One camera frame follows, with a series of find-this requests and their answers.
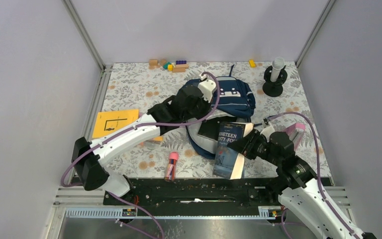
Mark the yellow block at back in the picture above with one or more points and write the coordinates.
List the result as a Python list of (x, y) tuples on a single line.
[(252, 63)]

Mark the pink pencil case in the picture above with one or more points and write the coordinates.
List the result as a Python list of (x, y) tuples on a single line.
[(295, 133)]

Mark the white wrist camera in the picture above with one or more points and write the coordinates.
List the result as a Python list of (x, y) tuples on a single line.
[(268, 129), (207, 86)]

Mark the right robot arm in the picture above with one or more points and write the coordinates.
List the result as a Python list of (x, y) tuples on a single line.
[(298, 187)]

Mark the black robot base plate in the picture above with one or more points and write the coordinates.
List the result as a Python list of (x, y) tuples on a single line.
[(205, 196)]

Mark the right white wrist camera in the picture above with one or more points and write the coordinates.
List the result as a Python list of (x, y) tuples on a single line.
[(268, 129)]

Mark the purple toy block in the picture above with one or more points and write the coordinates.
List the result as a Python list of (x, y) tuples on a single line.
[(181, 62)]

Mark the pink topped pen tube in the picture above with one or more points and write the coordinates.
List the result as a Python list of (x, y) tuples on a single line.
[(171, 167)]

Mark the long wooden block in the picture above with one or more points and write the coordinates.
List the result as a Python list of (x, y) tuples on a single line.
[(180, 68)]

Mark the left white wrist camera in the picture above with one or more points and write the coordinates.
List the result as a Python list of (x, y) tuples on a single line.
[(207, 86)]

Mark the teal toy block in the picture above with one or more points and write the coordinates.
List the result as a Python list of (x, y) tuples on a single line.
[(166, 65)]

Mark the yellow book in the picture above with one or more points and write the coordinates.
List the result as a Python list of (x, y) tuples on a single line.
[(109, 122)]

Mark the floral table cloth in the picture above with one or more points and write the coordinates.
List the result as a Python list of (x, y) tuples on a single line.
[(139, 86)]

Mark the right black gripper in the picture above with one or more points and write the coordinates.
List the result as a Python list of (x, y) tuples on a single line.
[(245, 145)]

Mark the black microphone stand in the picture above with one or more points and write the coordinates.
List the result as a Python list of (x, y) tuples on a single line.
[(274, 89)]

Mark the black notebook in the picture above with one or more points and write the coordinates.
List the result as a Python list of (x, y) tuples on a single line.
[(210, 128)]

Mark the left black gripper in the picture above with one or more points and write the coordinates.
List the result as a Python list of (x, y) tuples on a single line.
[(207, 105)]

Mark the navy blue student backpack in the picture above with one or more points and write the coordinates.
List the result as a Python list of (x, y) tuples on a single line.
[(237, 104)]

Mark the wooden cube block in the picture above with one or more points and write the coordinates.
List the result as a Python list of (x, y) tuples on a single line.
[(153, 62)]

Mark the orange pink highlighter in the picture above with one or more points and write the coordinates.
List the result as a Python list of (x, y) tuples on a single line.
[(152, 142)]

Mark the dark blue book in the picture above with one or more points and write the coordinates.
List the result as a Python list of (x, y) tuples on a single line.
[(228, 163)]

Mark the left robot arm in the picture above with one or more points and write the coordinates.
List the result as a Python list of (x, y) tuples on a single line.
[(90, 158)]

